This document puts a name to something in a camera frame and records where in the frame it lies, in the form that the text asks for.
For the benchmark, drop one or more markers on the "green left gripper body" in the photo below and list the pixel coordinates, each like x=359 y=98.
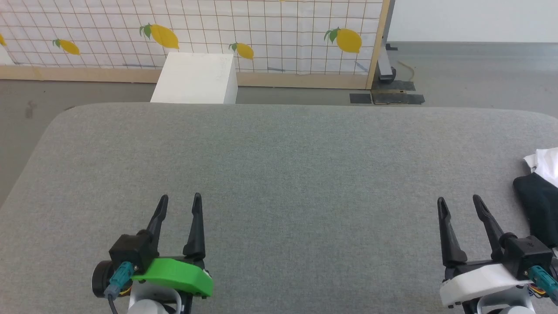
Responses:
x=178 y=274

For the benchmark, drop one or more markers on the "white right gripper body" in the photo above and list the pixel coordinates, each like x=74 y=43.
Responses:
x=479 y=283

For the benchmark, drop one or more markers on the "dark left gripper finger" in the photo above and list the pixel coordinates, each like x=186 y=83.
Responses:
x=158 y=218
x=196 y=231

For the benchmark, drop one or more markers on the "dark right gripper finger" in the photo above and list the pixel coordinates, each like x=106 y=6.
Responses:
x=449 y=235
x=490 y=226

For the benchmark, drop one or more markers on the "white and black garment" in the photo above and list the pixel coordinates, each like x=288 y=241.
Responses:
x=540 y=200

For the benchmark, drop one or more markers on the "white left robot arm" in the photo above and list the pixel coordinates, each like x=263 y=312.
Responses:
x=152 y=303

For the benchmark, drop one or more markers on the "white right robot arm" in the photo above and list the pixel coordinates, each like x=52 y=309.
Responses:
x=501 y=305

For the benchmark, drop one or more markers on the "grey fabric sofa cushion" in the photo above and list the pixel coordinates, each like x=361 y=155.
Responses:
x=296 y=183

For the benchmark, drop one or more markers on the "white rectangular box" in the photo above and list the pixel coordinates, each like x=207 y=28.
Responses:
x=196 y=80

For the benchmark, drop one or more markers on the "large black floor tape patch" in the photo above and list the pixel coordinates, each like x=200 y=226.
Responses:
x=399 y=93

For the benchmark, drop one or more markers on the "small black floor tape patch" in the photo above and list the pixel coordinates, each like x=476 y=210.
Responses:
x=360 y=98

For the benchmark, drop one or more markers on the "grey metal partition foot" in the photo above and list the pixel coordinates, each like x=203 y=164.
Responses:
x=386 y=65

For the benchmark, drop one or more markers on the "lemon print partition screen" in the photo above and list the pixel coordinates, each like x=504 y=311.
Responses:
x=261 y=30

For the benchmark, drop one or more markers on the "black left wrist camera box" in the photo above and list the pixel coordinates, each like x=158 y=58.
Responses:
x=133 y=250

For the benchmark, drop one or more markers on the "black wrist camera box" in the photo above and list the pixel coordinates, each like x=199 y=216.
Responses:
x=133 y=250
x=527 y=255

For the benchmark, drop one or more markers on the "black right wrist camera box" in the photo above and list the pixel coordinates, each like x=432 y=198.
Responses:
x=527 y=255

